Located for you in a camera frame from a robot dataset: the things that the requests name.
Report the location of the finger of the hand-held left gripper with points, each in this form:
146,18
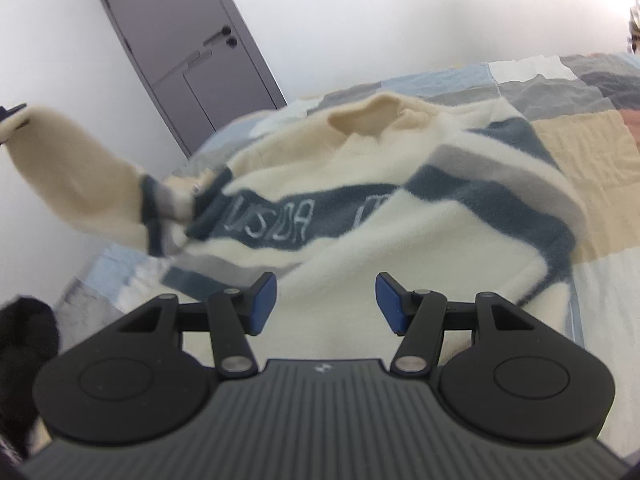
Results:
10,111

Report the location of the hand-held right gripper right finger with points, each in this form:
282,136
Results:
392,305

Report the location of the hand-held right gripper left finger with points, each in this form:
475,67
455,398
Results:
262,305

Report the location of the cream blue striped sweater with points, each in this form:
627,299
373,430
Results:
400,240

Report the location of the grey door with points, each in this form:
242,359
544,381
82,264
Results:
165,25

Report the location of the black bag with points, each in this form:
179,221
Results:
25,340

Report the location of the patchwork quilt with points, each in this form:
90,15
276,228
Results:
600,160

